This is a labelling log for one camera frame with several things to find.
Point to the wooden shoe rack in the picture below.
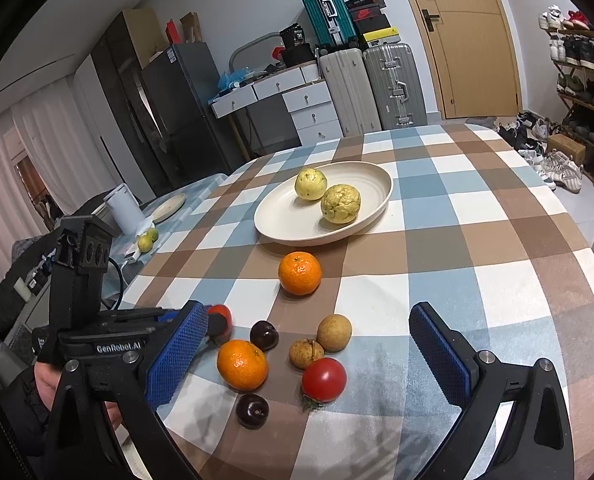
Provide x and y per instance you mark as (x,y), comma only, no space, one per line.
(584,105)

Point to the large cardboard box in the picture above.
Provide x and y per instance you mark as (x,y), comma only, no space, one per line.
(144,35)

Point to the black labelled box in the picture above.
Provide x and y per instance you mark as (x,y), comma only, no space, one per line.
(293,37)

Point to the smooth yellow guava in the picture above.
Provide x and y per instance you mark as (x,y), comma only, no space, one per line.
(311,183)

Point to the person's left forearm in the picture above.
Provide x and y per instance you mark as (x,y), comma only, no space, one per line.
(17,410)

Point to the dark brown wardrobe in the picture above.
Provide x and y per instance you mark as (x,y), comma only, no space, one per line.
(119,90)

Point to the small cardboard box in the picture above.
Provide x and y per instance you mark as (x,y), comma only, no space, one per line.
(567,149)

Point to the yellow and black shoebox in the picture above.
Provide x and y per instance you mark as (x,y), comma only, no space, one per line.
(382,39)

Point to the red tomato with stem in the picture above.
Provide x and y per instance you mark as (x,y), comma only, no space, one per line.
(324,380)

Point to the wooden door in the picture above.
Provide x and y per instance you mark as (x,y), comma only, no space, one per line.
(467,45)

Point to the small red tomato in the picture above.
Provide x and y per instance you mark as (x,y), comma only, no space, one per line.
(222,312)

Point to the red bag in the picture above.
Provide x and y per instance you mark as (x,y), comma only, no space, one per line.
(173,32)

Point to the white curtain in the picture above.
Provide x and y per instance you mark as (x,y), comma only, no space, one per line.
(42,145)

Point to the grey refrigerator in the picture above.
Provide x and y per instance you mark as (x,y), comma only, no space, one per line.
(182,105)

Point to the flat cardboard box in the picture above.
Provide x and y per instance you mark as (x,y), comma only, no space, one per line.
(191,27)

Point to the person's left hand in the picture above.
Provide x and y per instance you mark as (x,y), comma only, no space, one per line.
(47,382)

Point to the heap of loose sneakers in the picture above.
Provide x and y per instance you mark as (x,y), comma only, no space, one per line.
(552,165)

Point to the cream oval plate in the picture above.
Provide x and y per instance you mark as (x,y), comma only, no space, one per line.
(287,220)

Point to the red shoebox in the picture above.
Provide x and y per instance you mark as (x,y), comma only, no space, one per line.
(367,11)

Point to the orange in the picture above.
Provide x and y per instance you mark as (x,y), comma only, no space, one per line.
(242,364)
(299,272)

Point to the white charger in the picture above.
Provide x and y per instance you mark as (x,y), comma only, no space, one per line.
(133,258)

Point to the black bag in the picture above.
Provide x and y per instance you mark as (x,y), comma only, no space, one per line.
(299,55)

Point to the beige suitcase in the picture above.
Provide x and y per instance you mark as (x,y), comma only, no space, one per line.
(347,92)

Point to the white desk with drawers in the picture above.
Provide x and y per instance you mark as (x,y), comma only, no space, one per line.
(307,100)

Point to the rows of assorted shoes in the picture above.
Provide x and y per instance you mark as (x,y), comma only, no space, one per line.
(582,52)

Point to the round wooden plate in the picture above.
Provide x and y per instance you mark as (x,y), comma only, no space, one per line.
(169,206)

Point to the white cylindrical container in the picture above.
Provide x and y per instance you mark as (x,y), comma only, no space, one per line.
(124,207)

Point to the checked tablecloth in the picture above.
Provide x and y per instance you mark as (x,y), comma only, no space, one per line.
(477,240)

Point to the green lime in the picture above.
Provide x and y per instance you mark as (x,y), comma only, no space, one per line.
(152,234)
(144,244)

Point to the brown longan with stem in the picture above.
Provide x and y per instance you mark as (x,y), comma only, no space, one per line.
(305,353)

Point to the round brown longan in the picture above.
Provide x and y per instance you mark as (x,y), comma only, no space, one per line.
(334,332)

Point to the blue plastic bag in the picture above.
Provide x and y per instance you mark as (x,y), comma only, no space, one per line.
(232,80)

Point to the pale blue checked cloth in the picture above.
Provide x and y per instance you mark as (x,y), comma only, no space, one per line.
(197,192)

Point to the bumpy yellow guava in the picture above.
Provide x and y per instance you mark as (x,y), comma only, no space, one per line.
(340,203)

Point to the silver suitcase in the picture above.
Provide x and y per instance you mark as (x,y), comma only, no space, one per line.
(392,85)

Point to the teal suitcase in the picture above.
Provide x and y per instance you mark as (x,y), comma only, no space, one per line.
(322,10)

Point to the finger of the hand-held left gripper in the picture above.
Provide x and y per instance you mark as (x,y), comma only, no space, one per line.
(216,331)
(172,316)

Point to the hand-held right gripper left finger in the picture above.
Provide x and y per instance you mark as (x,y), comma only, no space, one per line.
(177,355)

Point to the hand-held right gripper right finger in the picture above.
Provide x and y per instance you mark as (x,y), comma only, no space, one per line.
(439,355)

